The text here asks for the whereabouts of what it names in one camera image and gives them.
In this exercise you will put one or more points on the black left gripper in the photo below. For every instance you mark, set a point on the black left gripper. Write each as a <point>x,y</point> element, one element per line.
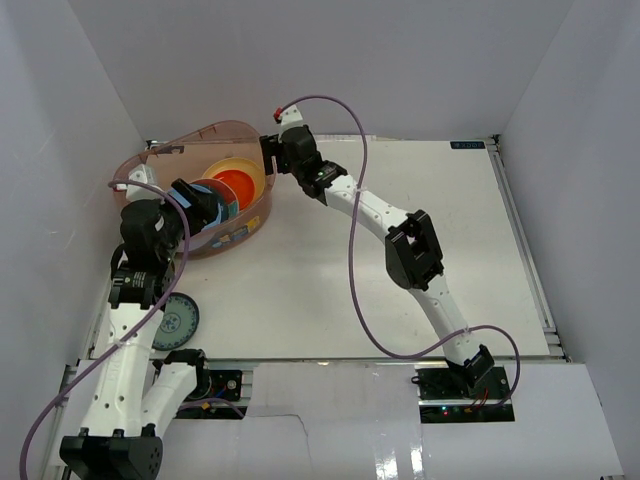
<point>198,201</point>

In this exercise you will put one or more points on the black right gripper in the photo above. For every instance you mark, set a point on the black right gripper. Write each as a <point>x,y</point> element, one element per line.
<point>272,147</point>

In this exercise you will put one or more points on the red plate with teal waves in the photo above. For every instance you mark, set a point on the red plate with teal waves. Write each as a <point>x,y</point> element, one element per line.
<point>218,186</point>

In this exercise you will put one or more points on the beige plastic plate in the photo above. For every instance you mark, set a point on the beige plastic plate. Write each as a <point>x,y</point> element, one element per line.
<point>250,167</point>

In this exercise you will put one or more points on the orange plastic plate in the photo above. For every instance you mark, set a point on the orange plastic plate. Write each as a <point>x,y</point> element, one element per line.
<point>241,183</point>

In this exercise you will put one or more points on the light blue plastic plate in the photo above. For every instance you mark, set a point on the light blue plastic plate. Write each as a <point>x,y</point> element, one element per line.
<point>204,206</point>

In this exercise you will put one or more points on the dark teal ceramic plate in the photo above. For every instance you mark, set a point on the dark teal ceramic plate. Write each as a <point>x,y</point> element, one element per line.
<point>223,209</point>

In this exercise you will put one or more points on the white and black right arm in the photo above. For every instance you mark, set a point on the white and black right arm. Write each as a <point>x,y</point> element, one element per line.
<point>412,253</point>

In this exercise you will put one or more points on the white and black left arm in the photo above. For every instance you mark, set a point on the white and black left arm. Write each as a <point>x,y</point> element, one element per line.
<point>120,437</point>

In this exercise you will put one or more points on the pink translucent plastic bin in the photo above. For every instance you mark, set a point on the pink translucent plastic bin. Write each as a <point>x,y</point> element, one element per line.
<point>188,157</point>

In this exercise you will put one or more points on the blue and white porcelain plate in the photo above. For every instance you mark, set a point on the blue and white porcelain plate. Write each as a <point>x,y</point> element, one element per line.
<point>179,324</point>

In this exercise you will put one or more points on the small blue label sticker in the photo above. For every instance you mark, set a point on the small blue label sticker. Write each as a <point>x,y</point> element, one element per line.
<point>467,145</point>

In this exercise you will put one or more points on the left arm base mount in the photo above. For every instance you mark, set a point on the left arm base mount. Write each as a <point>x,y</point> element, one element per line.
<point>220,390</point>

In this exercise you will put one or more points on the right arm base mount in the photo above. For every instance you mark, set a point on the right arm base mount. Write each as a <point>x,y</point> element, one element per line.
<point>442,401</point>

